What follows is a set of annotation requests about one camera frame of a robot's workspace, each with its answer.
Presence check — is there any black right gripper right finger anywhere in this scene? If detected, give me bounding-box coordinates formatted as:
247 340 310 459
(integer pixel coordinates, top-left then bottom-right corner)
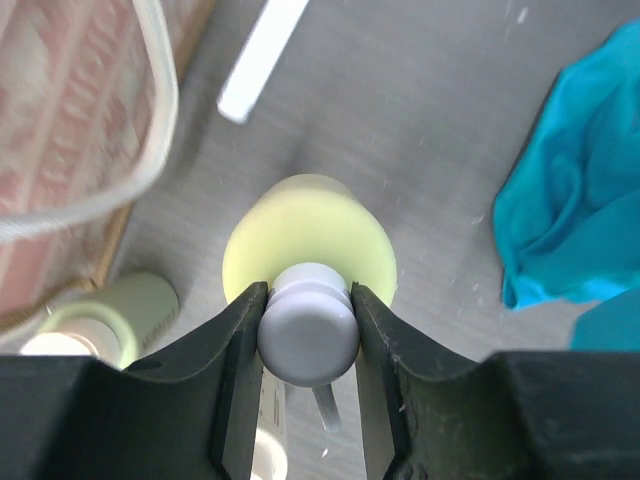
351 284 639 479

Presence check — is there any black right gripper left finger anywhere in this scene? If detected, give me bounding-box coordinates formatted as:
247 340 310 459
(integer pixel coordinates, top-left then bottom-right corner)
1 282 269 479

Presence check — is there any cream white bottle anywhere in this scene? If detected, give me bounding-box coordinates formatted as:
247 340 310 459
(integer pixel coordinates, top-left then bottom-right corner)
250 368 289 480

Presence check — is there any pale green lotion bottle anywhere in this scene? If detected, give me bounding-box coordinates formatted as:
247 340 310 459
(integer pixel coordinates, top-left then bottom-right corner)
19 272 180 370

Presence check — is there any yellow pump dispenser bottle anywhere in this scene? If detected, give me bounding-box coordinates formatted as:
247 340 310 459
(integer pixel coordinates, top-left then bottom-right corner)
222 174 397 432

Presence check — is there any brown jute canvas bag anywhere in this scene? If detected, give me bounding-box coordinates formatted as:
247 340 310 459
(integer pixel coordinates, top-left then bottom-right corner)
1 1 214 346

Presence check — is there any teal cloth garment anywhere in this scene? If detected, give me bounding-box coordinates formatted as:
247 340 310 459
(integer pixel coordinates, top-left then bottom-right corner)
493 21 639 352

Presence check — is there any white rack foot bar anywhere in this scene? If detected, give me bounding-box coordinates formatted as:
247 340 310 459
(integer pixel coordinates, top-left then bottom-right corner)
217 0 309 125

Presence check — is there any white bag handle strap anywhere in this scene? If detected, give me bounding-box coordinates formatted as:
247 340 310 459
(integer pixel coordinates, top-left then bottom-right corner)
0 0 180 245

